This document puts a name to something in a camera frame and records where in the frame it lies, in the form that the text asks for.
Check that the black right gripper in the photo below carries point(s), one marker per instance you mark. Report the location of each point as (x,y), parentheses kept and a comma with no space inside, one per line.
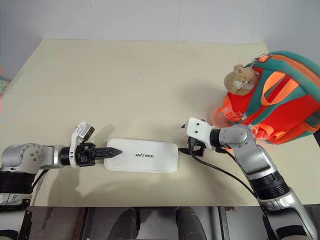
(196,147)

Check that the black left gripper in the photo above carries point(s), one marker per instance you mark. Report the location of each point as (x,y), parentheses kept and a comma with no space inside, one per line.
(85,156)

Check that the white Unitree box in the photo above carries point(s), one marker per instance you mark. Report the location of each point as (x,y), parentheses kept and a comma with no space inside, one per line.
(142,156)

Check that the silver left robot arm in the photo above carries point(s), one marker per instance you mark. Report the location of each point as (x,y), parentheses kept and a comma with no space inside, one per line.
(27,156)

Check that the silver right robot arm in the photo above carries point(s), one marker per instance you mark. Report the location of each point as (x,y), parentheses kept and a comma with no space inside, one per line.
(252,155)

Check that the orange and teal backpack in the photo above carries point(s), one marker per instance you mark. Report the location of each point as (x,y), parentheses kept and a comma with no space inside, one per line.
(280,110)

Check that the dark rounded shape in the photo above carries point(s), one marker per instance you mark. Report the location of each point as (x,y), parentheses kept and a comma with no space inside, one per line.
(190,223)
(127,223)

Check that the beige plush bear toy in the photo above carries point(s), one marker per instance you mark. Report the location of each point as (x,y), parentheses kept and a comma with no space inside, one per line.
(237,80)

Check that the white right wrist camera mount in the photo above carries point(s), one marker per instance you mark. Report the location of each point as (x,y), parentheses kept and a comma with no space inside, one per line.
(198,130)

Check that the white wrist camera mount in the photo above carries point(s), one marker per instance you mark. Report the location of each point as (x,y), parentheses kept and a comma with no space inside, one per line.
(78,133)
(198,130)

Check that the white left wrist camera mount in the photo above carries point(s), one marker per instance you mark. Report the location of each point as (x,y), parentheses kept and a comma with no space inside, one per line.
(78,133)

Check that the black metal bracket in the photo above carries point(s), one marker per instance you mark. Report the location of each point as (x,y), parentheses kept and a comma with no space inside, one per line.
(25,225)

